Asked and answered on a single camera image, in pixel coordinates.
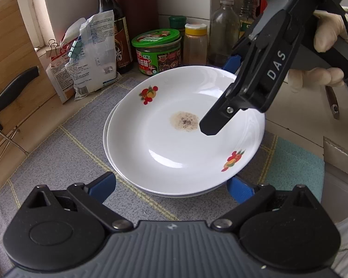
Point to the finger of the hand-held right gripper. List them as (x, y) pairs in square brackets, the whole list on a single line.
[(233, 63), (217, 118)]

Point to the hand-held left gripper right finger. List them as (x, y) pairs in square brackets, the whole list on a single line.
[(240, 189)]

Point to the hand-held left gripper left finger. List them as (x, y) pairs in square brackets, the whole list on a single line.
[(103, 186)]

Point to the white fruit print plate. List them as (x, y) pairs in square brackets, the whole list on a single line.
[(104, 142)]

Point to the white plate brown stain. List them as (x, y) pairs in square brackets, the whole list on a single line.
[(162, 150)]

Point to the person's right hand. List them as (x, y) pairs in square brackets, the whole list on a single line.
[(327, 29)]

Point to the oil bottle yellow label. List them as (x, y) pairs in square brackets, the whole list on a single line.
[(246, 14)]

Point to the clear glass bottle red cap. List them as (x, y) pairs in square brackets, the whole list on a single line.
[(222, 29)]

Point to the grey checked mat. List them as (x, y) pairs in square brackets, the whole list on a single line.
[(75, 156)]

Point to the yellow lid spice jar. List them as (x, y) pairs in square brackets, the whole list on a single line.
[(195, 46)]

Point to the small green cap jar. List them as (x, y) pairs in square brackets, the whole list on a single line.
[(177, 21)]

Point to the green lid sauce jar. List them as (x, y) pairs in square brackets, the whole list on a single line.
[(156, 60)]

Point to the red white packet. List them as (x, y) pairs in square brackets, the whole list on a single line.
[(58, 78)]

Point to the white blue salt bag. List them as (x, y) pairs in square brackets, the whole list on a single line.
[(92, 58)]

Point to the teal binder clip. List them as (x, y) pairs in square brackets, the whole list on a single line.
[(77, 50)]

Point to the silver binder clip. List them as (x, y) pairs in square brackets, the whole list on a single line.
[(53, 49)]

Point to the wooden cutting board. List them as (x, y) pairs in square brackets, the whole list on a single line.
[(14, 34)]

